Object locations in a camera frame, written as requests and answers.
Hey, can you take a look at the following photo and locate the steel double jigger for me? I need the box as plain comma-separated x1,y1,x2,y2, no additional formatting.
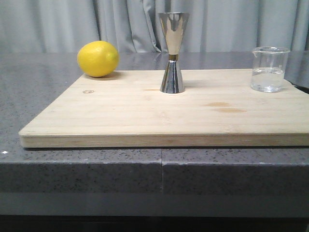
159,12,189,94

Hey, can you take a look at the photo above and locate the clear glass beaker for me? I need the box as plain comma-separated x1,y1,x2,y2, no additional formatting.
251,46,290,93

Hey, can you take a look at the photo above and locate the wooden cutting board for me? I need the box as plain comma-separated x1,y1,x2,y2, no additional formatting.
19,69,309,148

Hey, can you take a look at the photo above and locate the yellow lemon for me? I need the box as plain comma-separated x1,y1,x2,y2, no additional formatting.
77,41,119,77

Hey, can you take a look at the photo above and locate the grey curtain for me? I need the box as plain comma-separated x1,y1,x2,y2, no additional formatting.
0,0,309,54

